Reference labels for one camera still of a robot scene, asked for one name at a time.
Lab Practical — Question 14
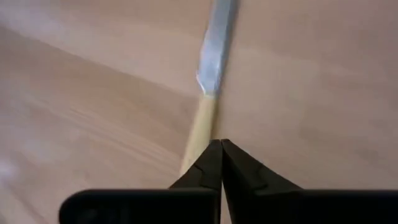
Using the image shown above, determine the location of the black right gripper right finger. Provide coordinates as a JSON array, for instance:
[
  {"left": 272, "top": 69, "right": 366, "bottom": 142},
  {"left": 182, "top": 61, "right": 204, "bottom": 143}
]
[{"left": 221, "top": 139, "right": 398, "bottom": 224}]

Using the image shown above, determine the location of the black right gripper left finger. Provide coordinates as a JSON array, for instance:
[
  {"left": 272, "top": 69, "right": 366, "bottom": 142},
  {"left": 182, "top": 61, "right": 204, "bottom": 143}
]
[{"left": 58, "top": 139, "right": 223, "bottom": 224}]

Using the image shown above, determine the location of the knife with wooden handle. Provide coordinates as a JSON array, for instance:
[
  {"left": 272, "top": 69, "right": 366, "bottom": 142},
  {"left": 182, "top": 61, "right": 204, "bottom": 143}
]
[{"left": 179, "top": 0, "right": 239, "bottom": 177}]

